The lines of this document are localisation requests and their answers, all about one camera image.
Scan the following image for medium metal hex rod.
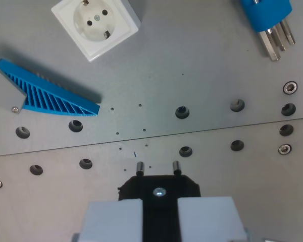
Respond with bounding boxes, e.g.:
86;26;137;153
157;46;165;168
272;24;288;52

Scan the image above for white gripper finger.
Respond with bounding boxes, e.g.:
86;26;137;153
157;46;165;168
177;196;248;242
78;199;144;242

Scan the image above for black two-pin plug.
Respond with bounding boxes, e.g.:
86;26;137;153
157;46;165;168
117;160;201;242

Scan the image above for thin metal hex rod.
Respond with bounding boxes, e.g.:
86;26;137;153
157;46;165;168
280;19;296;45

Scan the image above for white wall socket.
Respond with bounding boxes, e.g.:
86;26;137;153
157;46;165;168
50;0;142;63

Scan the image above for thick metal hex rod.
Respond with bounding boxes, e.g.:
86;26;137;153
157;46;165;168
257;28;282;62

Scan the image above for blue ribbed wedge part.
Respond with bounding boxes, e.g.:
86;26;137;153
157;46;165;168
0;57;102;118

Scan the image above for blue rod holder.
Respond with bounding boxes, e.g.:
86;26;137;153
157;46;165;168
239;0;293;33

